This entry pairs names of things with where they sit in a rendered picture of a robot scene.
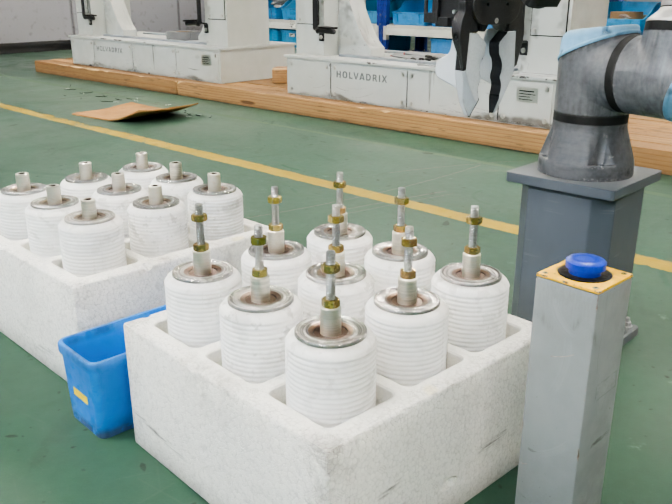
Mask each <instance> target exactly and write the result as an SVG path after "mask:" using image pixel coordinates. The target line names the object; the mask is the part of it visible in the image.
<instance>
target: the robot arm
mask: <svg viewBox="0 0 672 504"><path fill-rule="evenodd" d="M560 1H561V0H433V1H432V13H430V12H428V0H424V22H425V23H432V24H435V26H438V27H452V45H451V50H450V52H449V53H448V54H447V55H446V56H444V57H442V58H440V59H439V60H438V61H437V63H436V67H435V72H436V75H437V77H438V78H439V79H441V80H443V81H444V82H446V83H448V84H450V85H451V86H453V87H455V88H456V90H457V94H458V99H459V103H460V106H461V109H462V111H463V114H464V115H465V116H470V115H471V113H472V111H473V110H474V108H475V106H476V104H477V103H478V101H479V98H478V85H479V82H480V78H481V79H483V80H484V81H486V82H488V83H490V84H491V89H490V93H489V113H494V112H496V110H497V108H498V106H499V104H500V102H501V100H502V98H503V95H504V93H505V91H506V89H507V87H508V85H509V82H510V80H511V77H512V74H513V71H514V67H515V66H516V65H517V62H518V58H519V54H520V50H521V46H522V42H523V37H524V15H523V3H524V4H525V5H526V6H527V7H531V8H536V9H541V8H544V7H558V5H559V3H560ZM488 25H491V26H492V27H493V28H490V29H488V30H487V31H486V29H487V27H488ZM478 31H481V32H485V31H486V32H485V35H484V41H483V39H482V38H481V37H480V35H479V34H478V33H477V32H478ZM557 61H558V71H557V81H556V91H555V102H554V113H553V122H552V126H551V128H550V130H549V133H548V135H547V137H546V140H545V142H544V144H543V146H542V149H541V151H540V153H539V156H538V166H537V169H538V171H540V172H541V173H543V174H545V175H548V176H552V177H556V178H560V179H566V180H573V181H583V182H614V181H621V180H626V179H629V178H631V177H632V176H633V172H634V156H633V152H632V147H631V142H630V137H629V132H628V120H629V114H633V115H639V116H646V117H652V118H658V119H665V120H667V121H670V122H672V0H662V2H661V7H660V9H659V10H658V11H657V12H655V13H654V14H653V15H651V16H650V17H648V18H647V19H646V21H645V26H644V31H643V35H641V30H640V26H639V25H637V24H629V25H614V26H603V27H592V28H582V29H574V30H570V31H568V32H566V33H565V34H564V35H563V37H562V39H561V45H560V52H559V55H558V57H557Z"/></svg>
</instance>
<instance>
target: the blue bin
mask: <svg viewBox="0 0 672 504"><path fill-rule="evenodd" d="M164 310H167V309H166V305H163V306H160V307H156V308H153V309H150V310H147V311H144V312H141V313H138V314H134V315H131V316H128V317H125V318H122V319H119V320H116V321H113V322H109V323H106V324H103V325H100V326H97V327H94V328H91V329H87V330H84V331H81V332H78V333H75V334H72V335H69V336H65V337H63V338H61V339H60V340H59V341H58V350H59V352H60V353H61V354H62V356H63V361H64V366H65V372H66V377H67V382H68V387H69V393H70V398H71V403H72V408H73V414H74V416H75V418H76V419H78V420H79V421H80V422H81V423H82V424H83V425H84V426H86V427H87V428H88V429H89V430H90V431H91V432H93V433H94V434H95V435H96V436H97V437H99V438H101V439H107V438H110V437H113V436H115V435H117V434H120V433H122V432H124V431H127V430H129V429H131V428H134V422H133V413H132V403H131V393H130V384H129V374H128V365H127V355H126V345H125V336H124V323H126V322H130V321H133V320H136V319H139V318H146V317H149V316H150V315H152V314H155V313H158V312H161V311H164Z"/></svg>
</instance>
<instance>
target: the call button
mask: <svg viewBox="0 0 672 504"><path fill-rule="evenodd" d="M565 266H566V267H567V268H568V269H569V270H568V271H569V273H570V274H572V275H574V276H577V277H581V278H597V277H600V276H601V273H602V272H604V271H606V267H607V261H606V260H605V259H603V258H602V257H600V256H597V255H594V254H588V253H575V254H571V255H569V256H567V257H566V260H565Z"/></svg>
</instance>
